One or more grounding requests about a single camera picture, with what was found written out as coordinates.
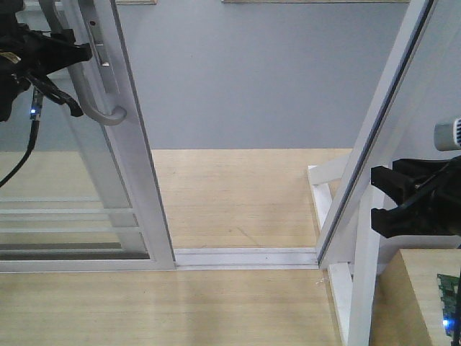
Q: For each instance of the white floor track rail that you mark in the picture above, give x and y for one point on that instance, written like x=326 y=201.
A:
x=300 y=258

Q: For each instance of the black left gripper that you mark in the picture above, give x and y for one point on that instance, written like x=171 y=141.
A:
x=24 y=51

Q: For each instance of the white door frame post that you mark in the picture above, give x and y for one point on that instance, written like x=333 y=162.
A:
x=419 y=86

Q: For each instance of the grey cylindrical arm link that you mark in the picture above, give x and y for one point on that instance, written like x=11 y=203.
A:
x=447 y=135

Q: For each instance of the white sliding glass door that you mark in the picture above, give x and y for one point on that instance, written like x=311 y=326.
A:
x=119 y=144

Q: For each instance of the light wooden box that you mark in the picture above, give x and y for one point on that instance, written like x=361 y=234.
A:
x=407 y=308

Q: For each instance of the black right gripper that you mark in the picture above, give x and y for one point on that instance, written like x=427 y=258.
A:
x=427 y=195

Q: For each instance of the green circuit board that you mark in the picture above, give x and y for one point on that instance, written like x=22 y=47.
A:
x=448 y=285

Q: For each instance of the grey metal door handle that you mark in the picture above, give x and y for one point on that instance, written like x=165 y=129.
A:
x=76 y=72

